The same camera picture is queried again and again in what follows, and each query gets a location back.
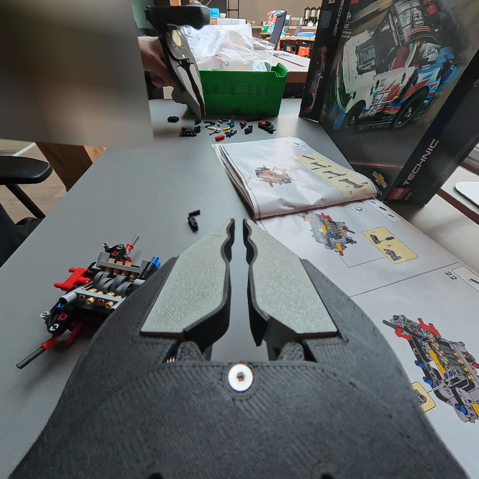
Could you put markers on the small lego pieces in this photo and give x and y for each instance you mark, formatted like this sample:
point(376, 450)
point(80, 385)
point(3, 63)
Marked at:
point(266, 126)

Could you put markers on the black lego connector piece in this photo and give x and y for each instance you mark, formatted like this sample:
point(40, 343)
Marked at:
point(193, 223)

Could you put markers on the lego engine assembly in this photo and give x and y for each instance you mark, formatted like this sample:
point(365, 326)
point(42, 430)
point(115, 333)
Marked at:
point(108, 284)

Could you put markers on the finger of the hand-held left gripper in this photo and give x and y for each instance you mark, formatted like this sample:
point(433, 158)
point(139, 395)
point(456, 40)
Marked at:
point(197, 89)
point(184, 91)

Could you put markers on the wooden desk leg panel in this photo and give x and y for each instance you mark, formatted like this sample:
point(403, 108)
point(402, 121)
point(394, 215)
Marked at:
point(67, 164)

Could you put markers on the white monitor stand base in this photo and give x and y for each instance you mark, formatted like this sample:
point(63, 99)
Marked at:
point(469, 192)

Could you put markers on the black office chair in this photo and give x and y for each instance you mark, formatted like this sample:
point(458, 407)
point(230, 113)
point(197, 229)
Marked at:
point(22, 168)

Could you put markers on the green plastic bin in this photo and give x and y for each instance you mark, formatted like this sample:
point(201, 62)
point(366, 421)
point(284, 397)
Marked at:
point(243, 89)

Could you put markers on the lego instruction booklet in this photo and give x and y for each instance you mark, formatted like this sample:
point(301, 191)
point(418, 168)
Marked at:
point(374, 269)

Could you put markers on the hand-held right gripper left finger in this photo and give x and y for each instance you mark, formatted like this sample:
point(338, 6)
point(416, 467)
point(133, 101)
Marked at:
point(187, 288)

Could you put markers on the person's left hand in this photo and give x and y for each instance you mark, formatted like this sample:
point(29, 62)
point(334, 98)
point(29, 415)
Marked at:
point(153, 60)

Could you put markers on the wooden workbench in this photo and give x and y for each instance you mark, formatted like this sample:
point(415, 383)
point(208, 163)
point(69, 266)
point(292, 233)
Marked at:
point(292, 61)

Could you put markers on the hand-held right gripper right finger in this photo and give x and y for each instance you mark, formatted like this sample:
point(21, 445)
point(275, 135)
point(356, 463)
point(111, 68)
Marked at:
point(288, 292)

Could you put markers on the clear plastic bags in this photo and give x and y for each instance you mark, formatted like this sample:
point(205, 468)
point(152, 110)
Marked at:
point(224, 45)

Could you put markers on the lego set cardboard box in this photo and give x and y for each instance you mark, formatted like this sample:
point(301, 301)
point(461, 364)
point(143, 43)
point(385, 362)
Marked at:
point(393, 75)

